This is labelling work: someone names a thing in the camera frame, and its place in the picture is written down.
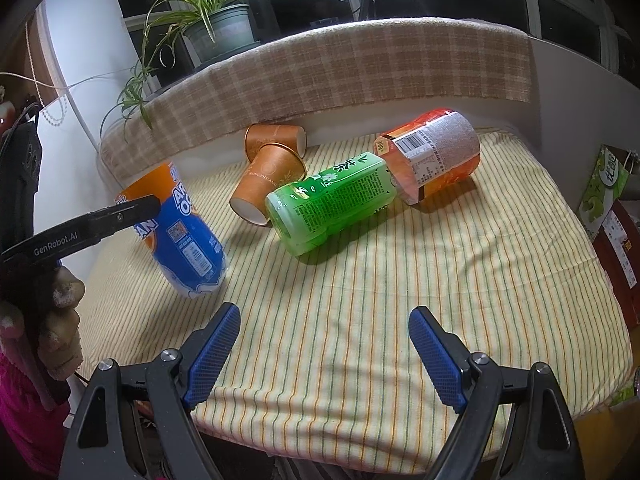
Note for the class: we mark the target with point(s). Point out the white window frame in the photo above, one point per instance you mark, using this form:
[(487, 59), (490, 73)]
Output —
[(531, 10)]

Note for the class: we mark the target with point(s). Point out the brown paper cup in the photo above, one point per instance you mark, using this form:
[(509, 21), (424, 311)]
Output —
[(272, 135), (260, 180)]

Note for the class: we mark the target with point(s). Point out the beige plaid cloth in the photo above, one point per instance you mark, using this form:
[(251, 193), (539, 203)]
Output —
[(350, 70)]

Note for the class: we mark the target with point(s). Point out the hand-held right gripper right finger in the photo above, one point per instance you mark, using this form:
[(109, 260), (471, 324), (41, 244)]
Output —
[(435, 355)]

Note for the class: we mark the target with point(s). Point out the orange drink bottle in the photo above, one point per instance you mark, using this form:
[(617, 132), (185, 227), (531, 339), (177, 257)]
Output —
[(440, 155)]

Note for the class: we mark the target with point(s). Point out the person's left hand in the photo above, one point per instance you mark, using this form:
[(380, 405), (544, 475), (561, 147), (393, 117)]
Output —
[(62, 340)]

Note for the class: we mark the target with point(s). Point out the dark red cardboard box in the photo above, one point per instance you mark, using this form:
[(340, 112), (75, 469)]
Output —
[(625, 260)]

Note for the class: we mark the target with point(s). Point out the green printed carton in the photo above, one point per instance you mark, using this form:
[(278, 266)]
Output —
[(602, 195)]

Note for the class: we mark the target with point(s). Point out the green tea bottle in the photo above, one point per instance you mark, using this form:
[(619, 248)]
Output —
[(325, 200)]

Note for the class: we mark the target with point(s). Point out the yellow striped cloth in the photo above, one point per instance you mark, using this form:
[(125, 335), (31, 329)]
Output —
[(375, 285)]

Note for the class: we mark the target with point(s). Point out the white upholstered backrest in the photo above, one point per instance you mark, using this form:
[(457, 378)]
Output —
[(560, 90)]

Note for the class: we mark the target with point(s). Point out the potted spider plant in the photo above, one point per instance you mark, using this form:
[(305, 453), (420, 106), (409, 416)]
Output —
[(220, 35)]

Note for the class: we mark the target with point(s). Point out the person's left forearm pink sleeve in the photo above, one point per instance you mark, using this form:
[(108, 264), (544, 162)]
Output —
[(25, 425)]

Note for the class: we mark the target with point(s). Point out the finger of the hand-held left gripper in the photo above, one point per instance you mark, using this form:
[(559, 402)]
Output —
[(75, 232)]

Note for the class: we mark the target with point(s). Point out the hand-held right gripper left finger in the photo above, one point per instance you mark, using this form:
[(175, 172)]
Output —
[(215, 355)]

